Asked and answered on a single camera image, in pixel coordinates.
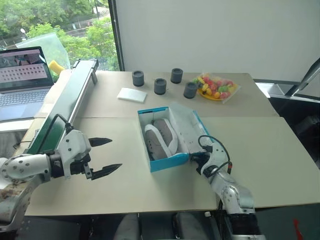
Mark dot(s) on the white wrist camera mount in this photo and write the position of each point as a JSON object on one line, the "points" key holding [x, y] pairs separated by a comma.
{"points": [[217, 153], [72, 145]]}

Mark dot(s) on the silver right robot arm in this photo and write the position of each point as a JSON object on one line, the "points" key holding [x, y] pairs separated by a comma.
{"points": [[232, 195]]}

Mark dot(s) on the clear plastic bag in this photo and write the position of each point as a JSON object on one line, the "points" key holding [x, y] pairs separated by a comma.
{"points": [[53, 45]]}

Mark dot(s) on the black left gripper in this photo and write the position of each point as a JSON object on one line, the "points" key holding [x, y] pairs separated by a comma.
{"points": [[78, 167]]}

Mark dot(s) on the orange plastic plate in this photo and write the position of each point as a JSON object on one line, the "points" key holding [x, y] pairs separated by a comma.
{"points": [[208, 97]]}

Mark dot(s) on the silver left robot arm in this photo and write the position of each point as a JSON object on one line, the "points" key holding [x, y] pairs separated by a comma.
{"points": [[22, 167]]}

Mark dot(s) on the dark grey perforated cylinder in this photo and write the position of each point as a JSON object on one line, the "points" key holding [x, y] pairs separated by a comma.
{"points": [[190, 91], [138, 78], [160, 86], [176, 75]]}

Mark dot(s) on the grey laptop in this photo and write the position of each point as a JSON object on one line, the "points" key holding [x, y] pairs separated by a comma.
{"points": [[22, 82]]}

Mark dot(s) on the green conveyor belt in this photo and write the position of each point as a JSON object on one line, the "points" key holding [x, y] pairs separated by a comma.
{"points": [[75, 87]]}

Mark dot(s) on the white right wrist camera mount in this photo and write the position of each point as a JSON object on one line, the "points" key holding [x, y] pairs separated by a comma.
{"points": [[217, 153]]}

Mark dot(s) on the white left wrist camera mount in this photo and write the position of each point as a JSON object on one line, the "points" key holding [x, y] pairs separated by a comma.
{"points": [[72, 145]]}

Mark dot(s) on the blue shoe box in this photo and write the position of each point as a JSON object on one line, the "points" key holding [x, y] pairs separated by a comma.
{"points": [[170, 162]]}

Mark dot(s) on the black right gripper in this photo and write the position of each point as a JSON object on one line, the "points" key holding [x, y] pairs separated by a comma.
{"points": [[200, 158]]}

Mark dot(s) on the white foam pad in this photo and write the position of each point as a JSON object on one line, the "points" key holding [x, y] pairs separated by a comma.
{"points": [[132, 95]]}

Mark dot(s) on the grey shoe with white sole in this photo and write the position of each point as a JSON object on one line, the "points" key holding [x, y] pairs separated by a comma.
{"points": [[156, 140], [166, 131]]}

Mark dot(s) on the yellow sponge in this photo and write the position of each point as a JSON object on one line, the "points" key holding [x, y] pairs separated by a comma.
{"points": [[55, 67]]}

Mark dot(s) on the black chair with metal frame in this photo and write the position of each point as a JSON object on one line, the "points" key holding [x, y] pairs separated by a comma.
{"points": [[300, 112]]}

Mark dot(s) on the black window frame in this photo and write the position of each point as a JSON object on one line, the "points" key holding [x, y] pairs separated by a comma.
{"points": [[117, 35]]}

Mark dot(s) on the clear bag of toy fruits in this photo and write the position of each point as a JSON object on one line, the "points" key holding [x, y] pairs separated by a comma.
{"points": [[217, 86]]}

